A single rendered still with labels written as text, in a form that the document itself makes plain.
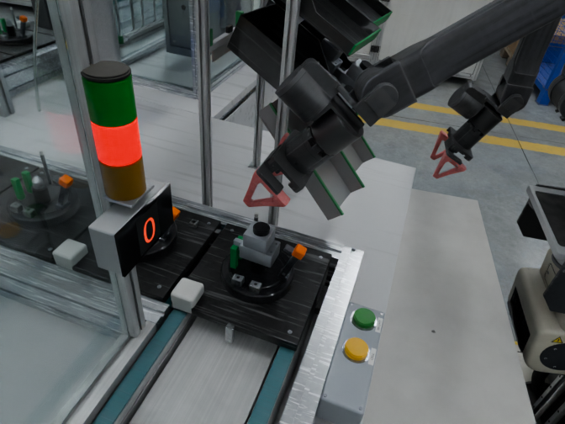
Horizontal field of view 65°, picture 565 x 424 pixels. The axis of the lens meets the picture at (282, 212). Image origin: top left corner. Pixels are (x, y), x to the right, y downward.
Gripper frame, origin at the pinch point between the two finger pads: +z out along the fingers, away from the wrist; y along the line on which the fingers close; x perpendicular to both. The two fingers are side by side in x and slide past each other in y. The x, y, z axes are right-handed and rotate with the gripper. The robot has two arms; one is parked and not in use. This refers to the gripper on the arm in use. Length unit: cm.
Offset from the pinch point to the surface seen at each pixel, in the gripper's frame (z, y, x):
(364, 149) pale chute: 4, -48, 17
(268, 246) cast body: 7.2, 1.3, 9.5
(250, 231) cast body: 7.8, 1.2, 5.3
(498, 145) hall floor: 32, -294, 142
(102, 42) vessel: 51, -55, -54
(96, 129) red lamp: -6.0, 22.0, -19.9
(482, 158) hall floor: 40, -266, 133
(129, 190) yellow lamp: -1.6, 21.1, -13.0
